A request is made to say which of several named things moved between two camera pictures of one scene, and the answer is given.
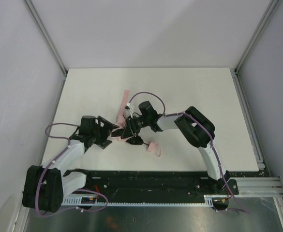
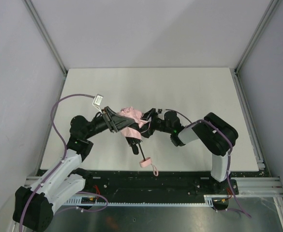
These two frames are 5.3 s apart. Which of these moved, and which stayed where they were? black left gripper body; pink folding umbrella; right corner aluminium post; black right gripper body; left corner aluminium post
Moved: black left gripper body; pink folding umbrella; black right gripper body
Stayed: left corner aluminium post; right corner aluminium post
